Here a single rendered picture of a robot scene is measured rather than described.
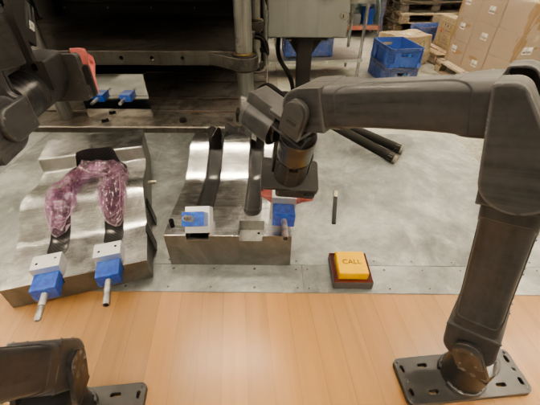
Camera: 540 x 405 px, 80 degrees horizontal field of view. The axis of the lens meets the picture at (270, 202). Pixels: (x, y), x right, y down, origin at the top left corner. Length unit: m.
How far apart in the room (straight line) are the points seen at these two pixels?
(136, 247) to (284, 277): 0.32
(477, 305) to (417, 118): 0.25
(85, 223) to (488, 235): 0.74
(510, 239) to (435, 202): 0.57
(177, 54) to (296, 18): 0.46
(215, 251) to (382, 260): 0.37
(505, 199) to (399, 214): 0.54
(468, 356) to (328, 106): 0.38
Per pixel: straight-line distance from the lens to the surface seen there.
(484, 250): 0.45
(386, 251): 0.79
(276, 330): 0.63
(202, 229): 0.66
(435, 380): 0.64
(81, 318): 0.74
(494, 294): 0.48
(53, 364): 0.50
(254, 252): 0.69
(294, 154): 0.49
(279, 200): 0.64
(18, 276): 0.79
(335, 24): 1.37
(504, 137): 0.35
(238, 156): 0.86
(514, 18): 4.37
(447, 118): 0.38
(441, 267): 0.81
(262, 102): 0.50
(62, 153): 1.03
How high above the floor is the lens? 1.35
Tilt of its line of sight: 39 degrees down
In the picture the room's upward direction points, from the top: straight up
